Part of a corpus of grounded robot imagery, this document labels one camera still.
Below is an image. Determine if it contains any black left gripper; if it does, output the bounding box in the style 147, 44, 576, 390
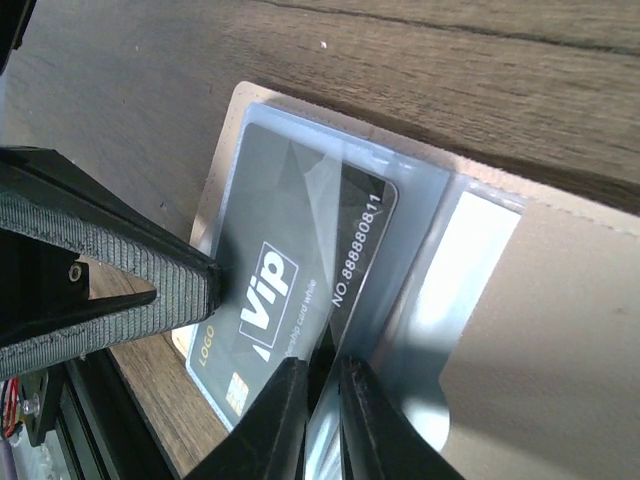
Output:
1, 147, 221, 379

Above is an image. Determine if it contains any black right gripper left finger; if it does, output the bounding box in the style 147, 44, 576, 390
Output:
187, 357, 308, 479

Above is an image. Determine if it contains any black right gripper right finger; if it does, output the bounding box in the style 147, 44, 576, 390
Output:
339, 356, 462, 480

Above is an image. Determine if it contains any beige leather card holder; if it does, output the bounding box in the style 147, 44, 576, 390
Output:
191, 81, 639, 479

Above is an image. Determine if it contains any black VIP card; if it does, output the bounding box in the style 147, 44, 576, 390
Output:
187, 123, 397, 428

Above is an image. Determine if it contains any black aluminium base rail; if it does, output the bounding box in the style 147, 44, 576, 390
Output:
1, 350, 178, 479

